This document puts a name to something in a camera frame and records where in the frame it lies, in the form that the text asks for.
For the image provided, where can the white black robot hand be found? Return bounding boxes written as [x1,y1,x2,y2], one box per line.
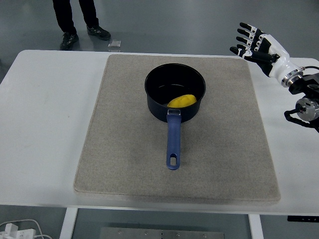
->
[229,22,299,80]

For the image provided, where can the yellow potato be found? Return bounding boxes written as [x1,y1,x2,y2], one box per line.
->
[166,94,197,109]

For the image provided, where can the black table control panel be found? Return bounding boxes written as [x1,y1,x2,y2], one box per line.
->
[287,215,315,222]

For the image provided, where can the beige grey felt mat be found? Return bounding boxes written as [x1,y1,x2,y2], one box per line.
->
[73,54,282,205]

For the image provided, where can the grey metal plate with screws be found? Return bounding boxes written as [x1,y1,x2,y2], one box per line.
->
[99,227,226,239]

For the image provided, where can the person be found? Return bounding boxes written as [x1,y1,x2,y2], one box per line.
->
[52,0,112,50]

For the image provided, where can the white table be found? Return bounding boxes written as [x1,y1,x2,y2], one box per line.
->
[0,49,319,239]

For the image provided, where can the white power adapter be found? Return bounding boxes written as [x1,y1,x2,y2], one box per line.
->
[0,223,37,239]

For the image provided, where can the dark blue pot with handle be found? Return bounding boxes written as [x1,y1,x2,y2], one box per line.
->
[144,63,207,170]

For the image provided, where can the white cable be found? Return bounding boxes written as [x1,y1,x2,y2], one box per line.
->
[0,219,53,239]

